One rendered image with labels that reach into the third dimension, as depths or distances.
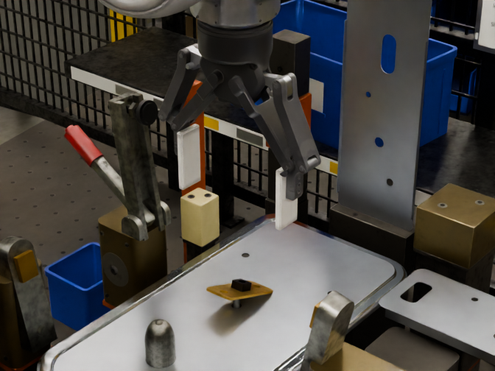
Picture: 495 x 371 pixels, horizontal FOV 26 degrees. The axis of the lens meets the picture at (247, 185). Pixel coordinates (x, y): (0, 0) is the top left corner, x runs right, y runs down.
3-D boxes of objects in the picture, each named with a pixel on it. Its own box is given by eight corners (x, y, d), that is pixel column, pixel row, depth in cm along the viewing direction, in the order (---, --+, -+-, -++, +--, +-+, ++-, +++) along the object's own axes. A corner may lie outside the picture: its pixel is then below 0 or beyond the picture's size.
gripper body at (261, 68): (177, 16, 106) (180, 102, 110) (244, 36, 101) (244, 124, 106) (227, -3, 111) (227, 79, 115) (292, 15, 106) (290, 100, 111)
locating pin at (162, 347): (161, 383, 113) (159, 333, 110) (140, 371, 115) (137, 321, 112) (182, 369, 115) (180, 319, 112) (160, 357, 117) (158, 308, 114)
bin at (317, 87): (381, 168, 146) (387, 80, 139) (225, 103, 165) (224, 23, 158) (452, 131, 156) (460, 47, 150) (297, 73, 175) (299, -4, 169)
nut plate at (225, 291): (230, 300, 118) (231, 290, 118) (204, 289, 120) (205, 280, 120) (274, 292, 125) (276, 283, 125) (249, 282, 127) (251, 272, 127)
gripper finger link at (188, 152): (181, 134, 116) (176, 132, 116) (183, 191, 119) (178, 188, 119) (199, 124, 118) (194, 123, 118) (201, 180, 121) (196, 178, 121)
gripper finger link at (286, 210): (293, 159, 110) (299, 161, 110) (292, 217, 114) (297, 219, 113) (275, 169, 108) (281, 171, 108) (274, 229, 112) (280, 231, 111)
